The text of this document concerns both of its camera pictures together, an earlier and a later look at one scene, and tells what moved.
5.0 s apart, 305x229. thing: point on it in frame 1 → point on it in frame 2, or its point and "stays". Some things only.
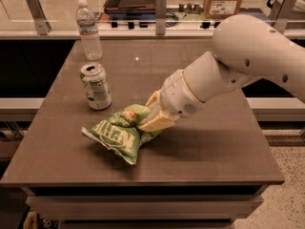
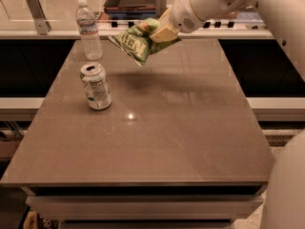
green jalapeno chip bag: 119,133 → 136,43
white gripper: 177,95 → 181,12
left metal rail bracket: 37,12 stays
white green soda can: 96,86 stays
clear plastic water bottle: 89,31 stays
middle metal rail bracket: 160,12 stays
